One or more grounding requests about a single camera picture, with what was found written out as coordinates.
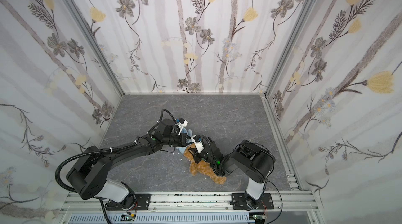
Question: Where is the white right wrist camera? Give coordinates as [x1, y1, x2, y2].
[191, 135, 204, 154]

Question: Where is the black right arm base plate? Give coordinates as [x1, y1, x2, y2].
[230, 193, 274, 211]

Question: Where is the black corrugated cable conduit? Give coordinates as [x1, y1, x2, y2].
[54, 149, 114, 192]

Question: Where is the white perforated cable tray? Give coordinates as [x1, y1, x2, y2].
[67, 212, 255, 224]

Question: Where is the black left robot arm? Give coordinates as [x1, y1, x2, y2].
[66, 118, 188, 203]

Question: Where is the aluminium corner post left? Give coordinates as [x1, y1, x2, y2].
[62, 0, 125, 96]

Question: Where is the light blue teddy hoodie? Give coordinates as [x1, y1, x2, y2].
[177, 128, 194, 154]

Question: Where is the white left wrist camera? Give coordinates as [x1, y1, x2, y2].
[176, 118, 188, 135]

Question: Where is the aluminium corner post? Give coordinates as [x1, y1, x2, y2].
[62, 0, 125, 96]
[264, 0, 317, 97]

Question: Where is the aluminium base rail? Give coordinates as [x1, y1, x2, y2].
[60, 191, 325, 224]

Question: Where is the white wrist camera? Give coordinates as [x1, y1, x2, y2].
[191, 135, 204, 154]
[176, 118, 188, 135]

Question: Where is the brown teddy bear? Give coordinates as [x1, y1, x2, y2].
[184, 144, 227, 185]

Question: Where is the aluminium corner post right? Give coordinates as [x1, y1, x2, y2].
[264, 0, 317, 97]

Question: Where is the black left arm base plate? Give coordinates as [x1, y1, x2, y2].
[105, 194, 151, 211]

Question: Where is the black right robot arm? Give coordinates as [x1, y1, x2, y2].
[190, 135, 275, 202]

